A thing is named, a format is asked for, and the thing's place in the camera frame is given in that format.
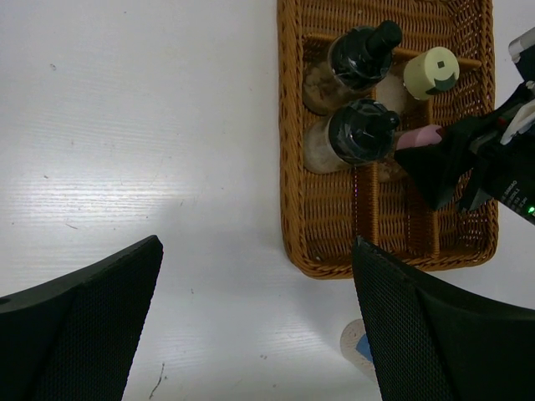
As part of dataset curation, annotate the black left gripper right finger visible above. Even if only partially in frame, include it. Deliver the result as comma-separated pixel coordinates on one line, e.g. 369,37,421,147
352,236,534,400

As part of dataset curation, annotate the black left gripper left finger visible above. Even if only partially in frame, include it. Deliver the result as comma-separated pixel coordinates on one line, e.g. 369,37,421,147
1,236,163,400

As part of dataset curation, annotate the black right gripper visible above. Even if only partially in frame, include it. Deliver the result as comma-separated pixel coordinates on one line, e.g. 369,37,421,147
394,84,534,224

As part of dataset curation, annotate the pink-capped spice bottle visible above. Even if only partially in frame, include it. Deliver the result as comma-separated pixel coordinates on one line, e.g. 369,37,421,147
378,124,444,183

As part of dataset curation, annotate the green-capped white spice bottle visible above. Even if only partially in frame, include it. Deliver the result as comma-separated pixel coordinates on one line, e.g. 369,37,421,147
375,47,460,116

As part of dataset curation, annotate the black-capped white spice bottle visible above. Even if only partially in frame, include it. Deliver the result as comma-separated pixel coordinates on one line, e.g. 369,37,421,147
303,99,400,175

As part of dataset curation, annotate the black-capped brown spice bottle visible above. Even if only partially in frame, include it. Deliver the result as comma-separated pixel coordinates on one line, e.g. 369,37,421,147
302,20,403,115

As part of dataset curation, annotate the silver-capped blue label shaker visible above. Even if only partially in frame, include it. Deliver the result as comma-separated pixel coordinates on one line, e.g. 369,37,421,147
339,319,377,382

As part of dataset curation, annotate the brown wicker cutlery tray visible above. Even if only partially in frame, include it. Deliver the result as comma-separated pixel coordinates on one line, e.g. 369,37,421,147
277,1,499,279

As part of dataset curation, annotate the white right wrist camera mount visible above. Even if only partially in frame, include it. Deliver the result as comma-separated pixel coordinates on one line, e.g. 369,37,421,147
500,28,534,145

